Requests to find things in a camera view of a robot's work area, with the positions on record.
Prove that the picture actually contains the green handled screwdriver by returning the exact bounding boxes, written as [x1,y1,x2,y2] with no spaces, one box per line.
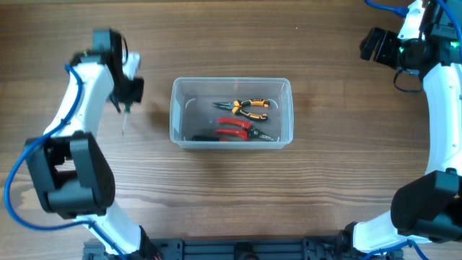
[121,104,131,135]

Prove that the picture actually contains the black red screwdriver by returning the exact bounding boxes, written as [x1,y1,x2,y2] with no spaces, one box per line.
[191,135,227,142]

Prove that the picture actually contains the orange black needle-nose pliers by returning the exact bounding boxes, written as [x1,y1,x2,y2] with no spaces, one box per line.
[213,98,270,121]

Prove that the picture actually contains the red handled snips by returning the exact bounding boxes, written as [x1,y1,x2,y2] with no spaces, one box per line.
[214,118,275,142]

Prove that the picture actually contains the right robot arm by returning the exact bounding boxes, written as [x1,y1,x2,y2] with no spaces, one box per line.
[335,0,461,259]

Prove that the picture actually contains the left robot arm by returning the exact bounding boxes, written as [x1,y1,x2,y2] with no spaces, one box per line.
[20,29,162,259]

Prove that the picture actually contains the clear plastic container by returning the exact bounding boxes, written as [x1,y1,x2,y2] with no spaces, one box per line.
[170,77,294,150]

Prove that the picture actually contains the left blue cable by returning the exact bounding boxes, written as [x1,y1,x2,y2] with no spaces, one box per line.
[3,63,127,260]

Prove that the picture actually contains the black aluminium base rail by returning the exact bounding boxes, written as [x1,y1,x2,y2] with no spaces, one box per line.
[151,238,338,260]

